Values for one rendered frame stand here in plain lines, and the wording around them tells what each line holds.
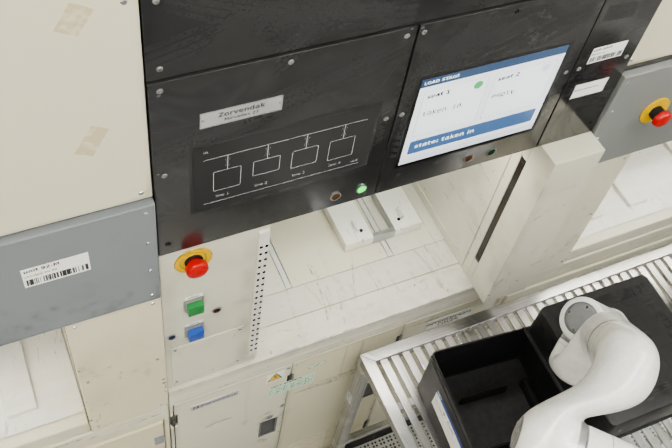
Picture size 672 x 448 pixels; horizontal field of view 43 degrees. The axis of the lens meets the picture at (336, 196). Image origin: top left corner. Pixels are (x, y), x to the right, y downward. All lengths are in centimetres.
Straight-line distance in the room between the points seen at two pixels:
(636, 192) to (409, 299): 74
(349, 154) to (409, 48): 23
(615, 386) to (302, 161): 57
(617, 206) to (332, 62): 134
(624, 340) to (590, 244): 102
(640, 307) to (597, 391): 76
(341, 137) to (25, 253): 50
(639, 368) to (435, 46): 54
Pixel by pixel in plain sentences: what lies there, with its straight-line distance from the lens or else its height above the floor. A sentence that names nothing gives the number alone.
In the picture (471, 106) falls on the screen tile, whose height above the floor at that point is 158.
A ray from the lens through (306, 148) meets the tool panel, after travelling 135.
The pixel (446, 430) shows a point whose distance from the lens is 198.
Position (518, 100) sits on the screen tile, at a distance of 154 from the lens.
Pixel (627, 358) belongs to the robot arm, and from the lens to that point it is 130.
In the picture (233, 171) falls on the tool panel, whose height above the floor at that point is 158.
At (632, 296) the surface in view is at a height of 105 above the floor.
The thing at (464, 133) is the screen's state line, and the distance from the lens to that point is 153.
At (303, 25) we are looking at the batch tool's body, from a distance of 116.
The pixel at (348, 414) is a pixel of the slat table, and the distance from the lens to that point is 236.
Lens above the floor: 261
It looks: 52 degrees down
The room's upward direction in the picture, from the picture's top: 12 degrees clockwise
